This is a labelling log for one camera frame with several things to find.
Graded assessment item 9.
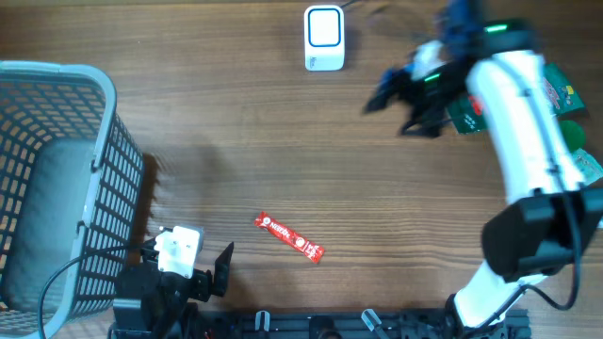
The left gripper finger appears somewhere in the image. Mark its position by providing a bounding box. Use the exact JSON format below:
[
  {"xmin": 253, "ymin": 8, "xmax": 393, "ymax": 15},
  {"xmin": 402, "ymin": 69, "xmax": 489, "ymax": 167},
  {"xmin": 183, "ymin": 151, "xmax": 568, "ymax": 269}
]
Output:
[
  {"xmin": 139, "ymin": 238, "xmax": 158, "ymax": 259},
  {"xmin": 211, "ymin": 242, "xmax": 235, "ymax": 297}
]

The green 3M gloves pack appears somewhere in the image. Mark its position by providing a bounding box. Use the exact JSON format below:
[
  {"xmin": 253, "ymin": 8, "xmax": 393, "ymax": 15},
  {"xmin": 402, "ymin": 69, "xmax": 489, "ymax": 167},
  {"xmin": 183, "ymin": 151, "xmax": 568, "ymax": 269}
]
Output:
[{"xmin": 447, "ymin": 63, "xmax": 585, "ymax": 135}]

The red Nescafe stick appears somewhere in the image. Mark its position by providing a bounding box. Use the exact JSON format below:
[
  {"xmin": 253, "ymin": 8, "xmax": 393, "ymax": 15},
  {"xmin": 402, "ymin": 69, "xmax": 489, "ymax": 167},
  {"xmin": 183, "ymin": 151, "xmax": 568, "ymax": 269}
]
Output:
[{"xmin": 253, "ymin": 211, "xmax": 325, "ymax": 264}]

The green lid jar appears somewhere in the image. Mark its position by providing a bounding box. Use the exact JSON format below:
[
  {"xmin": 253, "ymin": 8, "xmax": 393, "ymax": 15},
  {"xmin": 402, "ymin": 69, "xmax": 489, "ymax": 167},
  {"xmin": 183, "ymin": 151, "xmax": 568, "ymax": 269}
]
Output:
[{"xmin": 559, "ymin": 121, "xmax": 586, "ymax": 153}]

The teal wipes packet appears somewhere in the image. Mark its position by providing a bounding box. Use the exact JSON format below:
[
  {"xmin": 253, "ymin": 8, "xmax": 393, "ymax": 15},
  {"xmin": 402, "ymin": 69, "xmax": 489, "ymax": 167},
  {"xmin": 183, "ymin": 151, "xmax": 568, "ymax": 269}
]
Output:
[{"xmin": 572, "ymin": 149, "xmax": 603, "ymax": 186}]

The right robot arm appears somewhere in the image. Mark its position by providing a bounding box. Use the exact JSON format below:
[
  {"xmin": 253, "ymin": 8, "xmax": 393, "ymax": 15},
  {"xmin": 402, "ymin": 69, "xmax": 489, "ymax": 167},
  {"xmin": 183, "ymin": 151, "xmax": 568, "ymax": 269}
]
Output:
[{"xmin": 365, "ymin": 1, "xmax": 602, "ymax": 338}]

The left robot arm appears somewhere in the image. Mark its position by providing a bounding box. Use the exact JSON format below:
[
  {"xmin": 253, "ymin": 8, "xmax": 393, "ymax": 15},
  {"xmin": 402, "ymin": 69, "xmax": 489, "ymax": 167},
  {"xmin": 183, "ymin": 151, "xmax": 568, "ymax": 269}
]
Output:
[{"xmin": 107, "ymin": 239, "xmax": 235, "ymax": 339}]

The white barcode scanner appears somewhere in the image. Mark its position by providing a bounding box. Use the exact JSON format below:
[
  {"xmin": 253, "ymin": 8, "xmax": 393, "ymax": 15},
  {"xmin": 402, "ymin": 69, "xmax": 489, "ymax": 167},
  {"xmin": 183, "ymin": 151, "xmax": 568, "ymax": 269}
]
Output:
[{"xmin": 303, "ymin": 5, "xmax": 346, "ymax": 72}]

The grey plastic basket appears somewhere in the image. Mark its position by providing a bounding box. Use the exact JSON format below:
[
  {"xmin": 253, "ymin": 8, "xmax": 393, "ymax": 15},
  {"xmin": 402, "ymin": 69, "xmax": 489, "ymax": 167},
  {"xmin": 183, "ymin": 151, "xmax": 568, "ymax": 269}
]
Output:
[{"xmin": 1, "ymin": 61, "xmax": 144, "ymax": 338}]

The left camera cable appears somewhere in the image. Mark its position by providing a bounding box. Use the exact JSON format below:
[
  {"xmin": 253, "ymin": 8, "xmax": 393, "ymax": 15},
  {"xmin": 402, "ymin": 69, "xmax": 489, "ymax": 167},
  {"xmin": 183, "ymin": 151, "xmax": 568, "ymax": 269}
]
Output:
[{"xmin": 36, "ymin": 244, "xmax": 159, "ymax": 339}]

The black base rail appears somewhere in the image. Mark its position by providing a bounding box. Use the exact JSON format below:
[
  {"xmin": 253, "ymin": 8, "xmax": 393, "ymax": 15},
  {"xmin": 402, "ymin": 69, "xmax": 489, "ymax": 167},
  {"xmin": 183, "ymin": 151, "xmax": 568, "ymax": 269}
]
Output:
[{"xmin": 187, "ymin": 308, "xmax": 532, "ymax": 339}]

